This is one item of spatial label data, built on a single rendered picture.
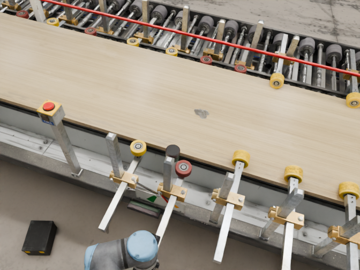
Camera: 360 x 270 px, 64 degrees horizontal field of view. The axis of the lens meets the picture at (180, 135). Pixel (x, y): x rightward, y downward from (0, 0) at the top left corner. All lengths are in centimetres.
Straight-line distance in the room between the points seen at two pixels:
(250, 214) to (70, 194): 140
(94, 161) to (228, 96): 88
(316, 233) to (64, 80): 164
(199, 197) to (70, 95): 92
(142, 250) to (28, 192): 173
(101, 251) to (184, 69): 125
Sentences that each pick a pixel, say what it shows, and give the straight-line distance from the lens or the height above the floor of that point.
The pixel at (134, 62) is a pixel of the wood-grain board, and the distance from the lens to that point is 193.
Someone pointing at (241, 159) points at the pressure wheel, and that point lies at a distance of 138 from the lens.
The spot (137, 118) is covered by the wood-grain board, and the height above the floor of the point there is 90.
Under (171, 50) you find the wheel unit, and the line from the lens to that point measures 201.
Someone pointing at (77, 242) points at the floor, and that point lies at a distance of 227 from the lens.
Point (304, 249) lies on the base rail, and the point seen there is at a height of 70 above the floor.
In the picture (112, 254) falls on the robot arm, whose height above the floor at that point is 119.
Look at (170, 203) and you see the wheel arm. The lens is 136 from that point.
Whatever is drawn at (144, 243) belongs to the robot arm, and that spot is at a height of 119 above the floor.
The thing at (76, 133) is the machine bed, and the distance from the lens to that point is 176.
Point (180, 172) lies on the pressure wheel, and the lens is 138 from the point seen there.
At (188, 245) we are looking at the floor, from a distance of 220.
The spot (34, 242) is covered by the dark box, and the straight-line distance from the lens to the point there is 223.
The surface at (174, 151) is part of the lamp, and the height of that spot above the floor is 111.
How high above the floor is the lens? 210
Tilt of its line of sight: 52 degrees down
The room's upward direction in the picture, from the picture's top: 5 degrees clockwise
